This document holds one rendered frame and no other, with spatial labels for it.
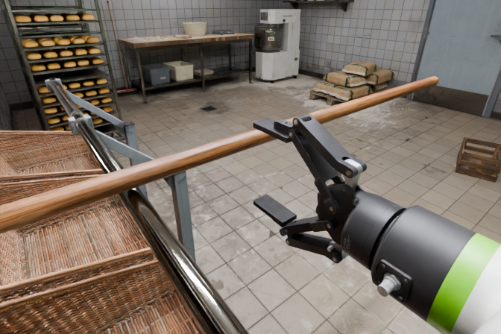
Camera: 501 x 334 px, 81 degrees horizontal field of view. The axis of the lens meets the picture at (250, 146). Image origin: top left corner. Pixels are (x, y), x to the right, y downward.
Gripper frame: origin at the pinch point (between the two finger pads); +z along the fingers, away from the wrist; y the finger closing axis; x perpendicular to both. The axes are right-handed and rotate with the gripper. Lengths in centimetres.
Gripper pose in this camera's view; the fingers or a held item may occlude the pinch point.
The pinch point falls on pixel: (265, 165)
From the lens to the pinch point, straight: 45.0
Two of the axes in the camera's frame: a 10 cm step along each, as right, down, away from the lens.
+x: 7.9, -2.7, 5.5
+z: -6.2, -3.4, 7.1
